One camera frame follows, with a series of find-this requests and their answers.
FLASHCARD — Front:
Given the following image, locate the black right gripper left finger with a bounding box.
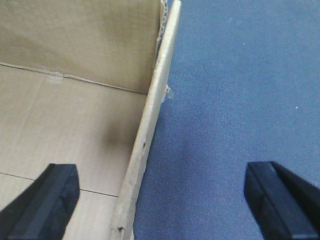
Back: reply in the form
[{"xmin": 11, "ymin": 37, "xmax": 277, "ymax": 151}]
[{"xmin": 0, "ymin": 163, "xmax": 80, "ymax": 240}]

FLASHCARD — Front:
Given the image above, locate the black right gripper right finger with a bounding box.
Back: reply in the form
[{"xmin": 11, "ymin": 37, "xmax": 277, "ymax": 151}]
[{"xmin": 243, "ymin": 161, "xmax": 320, "ymax": 240}]

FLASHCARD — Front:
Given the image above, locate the brown cardboard carton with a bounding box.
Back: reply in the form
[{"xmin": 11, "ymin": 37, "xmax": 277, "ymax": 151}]
[{"xmin": 0, "ymin": 0, "xmax": 182, "ymax": 240}]

